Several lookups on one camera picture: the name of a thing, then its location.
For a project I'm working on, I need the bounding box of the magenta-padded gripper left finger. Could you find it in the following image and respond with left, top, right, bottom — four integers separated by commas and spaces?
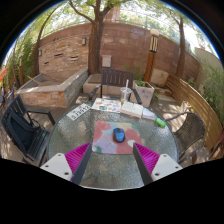
40, 142, 93, 186

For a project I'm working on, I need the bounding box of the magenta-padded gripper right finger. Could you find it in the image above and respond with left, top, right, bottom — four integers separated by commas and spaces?
132, 142, 184, 186

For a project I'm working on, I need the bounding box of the blue and black computer mouse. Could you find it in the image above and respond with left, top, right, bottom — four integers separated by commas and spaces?
112, 127, 127, 144

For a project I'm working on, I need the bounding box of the floral pink mouse pad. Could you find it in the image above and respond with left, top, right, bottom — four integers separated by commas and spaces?
91, 120, 144, 156

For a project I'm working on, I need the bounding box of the green plastic case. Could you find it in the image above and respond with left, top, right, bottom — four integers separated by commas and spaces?
154, 116, 168, 129

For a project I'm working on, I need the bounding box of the brown wicker chair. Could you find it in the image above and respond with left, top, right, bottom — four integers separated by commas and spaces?
164, 111, 207, 165

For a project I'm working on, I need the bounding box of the black metal chair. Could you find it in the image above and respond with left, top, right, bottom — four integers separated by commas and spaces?
0, 93, 57, 167

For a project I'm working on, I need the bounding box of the small blue and white book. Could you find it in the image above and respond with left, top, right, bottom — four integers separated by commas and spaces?
141, 107, 158, 121

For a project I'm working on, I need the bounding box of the white licence plate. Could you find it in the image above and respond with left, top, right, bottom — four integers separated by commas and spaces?
65, 102, 93, 122

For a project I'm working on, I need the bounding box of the curved wooden slat fence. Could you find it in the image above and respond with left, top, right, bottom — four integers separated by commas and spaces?
165, 73, 224, 153

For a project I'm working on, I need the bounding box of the raised stone planter bed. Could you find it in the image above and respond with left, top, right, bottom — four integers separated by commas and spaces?
14, 67, 90, 110

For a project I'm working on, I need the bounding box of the concrete planter with plants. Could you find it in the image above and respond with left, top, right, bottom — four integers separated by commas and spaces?
129, 79, 156, 109

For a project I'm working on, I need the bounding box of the clear plastic cup with straw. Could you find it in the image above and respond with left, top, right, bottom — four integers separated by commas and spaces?
120, 78, 134, 105

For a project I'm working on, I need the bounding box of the beige stone block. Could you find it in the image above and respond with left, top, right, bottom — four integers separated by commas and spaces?
151, 67, 170, 88

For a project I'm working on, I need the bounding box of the dark wooden slatted chair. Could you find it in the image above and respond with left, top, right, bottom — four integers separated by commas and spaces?
87, 68, 144, 106

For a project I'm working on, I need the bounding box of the slim tree trunk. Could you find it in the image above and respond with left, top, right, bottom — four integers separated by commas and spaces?
172, 13, 188, 80

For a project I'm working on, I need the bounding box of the large forked tree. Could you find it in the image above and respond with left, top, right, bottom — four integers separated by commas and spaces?
68, 0, 116, 75

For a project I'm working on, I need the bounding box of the wooden garden lamp post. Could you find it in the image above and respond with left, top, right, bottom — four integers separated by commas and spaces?
142, 28, 161, 84

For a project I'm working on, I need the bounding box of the grey wall box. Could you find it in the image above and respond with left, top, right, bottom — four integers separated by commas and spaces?
101, 54, 113, 69

